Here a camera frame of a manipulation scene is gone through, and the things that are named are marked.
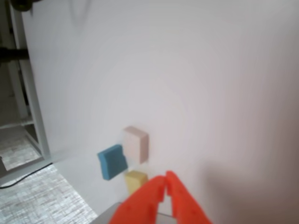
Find black round object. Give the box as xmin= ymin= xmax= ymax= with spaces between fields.
xmin=13 ymin=0 xmax=42 ymax=11

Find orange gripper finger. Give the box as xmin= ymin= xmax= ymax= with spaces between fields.
xmin=108 ymin=175 xmax=167 ymax=224
xmin=165 ymin=170 xmax=214 ymax=224

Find white foam cuboid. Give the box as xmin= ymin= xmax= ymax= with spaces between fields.
xmin=122 ymin=126 xmax=149 ymax=164

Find blue foam cuboid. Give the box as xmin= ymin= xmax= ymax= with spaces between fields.
xmin=97 ymin=144 xmax=128 ymax=182

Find yellow foam cuboid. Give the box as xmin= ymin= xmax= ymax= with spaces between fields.
xmin=124 ymin=170 xmax=149 ymax=196

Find white furniture frame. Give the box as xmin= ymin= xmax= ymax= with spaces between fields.
xmin=0 ymin=0 xmax=52 ymax=179

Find black horizontal bar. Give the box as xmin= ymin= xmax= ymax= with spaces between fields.
xmin=0 ymin=46 xmax=29 ymax=63

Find white cardboard bin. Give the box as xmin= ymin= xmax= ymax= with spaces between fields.
xmin=93 ymin=202 xmax=174 ymax=224

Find thin black floor cable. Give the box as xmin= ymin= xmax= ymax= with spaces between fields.
xmin=0 ymin=162 xmax=52 ymax=189

